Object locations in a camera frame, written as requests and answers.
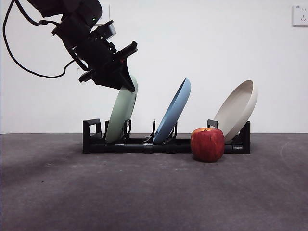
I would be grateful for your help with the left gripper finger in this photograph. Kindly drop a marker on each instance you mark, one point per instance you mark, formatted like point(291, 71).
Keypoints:
point(128, 80)
point(108, 80)

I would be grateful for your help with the green round plate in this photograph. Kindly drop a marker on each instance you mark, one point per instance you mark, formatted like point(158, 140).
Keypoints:
point(120, 113)

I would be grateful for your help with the red apple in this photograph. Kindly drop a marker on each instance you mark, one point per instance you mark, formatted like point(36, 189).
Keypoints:
point(207, 146)

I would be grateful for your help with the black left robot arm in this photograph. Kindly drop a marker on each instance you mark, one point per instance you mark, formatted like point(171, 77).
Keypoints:
point(72, 12)

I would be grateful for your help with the blue round plate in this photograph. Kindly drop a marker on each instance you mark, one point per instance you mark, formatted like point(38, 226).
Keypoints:
point(173, 110)

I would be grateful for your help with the black plate rack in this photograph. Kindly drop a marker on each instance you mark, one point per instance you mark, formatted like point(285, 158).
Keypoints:
point(134, 148)

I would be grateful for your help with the beige round plate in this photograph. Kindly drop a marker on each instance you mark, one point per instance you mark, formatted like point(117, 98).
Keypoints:
point(235, 108)

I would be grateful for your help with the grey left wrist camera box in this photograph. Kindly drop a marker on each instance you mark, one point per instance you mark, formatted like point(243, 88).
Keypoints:
point(106, 30)

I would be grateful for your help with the white wall socket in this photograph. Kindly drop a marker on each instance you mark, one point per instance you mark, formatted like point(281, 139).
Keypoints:
point(106, 15)
point(300, 15)

